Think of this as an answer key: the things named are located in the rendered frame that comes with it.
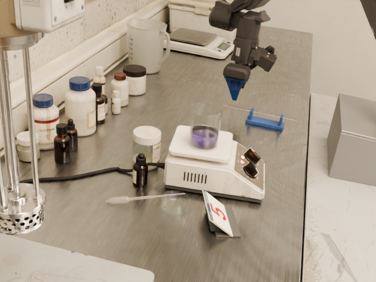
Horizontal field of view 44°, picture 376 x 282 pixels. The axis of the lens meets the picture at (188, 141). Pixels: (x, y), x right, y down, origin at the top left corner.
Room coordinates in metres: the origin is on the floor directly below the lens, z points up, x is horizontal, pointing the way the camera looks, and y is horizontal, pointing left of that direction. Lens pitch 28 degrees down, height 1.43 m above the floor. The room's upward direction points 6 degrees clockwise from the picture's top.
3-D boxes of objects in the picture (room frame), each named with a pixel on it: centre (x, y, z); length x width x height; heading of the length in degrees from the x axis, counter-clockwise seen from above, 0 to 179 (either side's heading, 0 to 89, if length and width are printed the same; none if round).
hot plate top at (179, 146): (0.83, -0.03, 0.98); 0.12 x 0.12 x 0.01; 84
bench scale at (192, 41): (1.76, 0.00, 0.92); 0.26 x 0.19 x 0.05; 73
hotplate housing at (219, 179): (0.83, -0.05, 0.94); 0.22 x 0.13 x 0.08; 84
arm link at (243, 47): (1.15, -0.12, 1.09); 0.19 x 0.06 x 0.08; 165
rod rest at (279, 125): (1.13, -0.20, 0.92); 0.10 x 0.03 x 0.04; 75
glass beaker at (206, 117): (0.81, -0.03, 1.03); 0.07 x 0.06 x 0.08; 169
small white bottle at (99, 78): (1.20, 0.26, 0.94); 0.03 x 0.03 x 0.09
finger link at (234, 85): (1.09, -0.10, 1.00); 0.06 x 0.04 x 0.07; 75
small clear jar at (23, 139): (0.84, 0.33, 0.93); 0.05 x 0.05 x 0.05
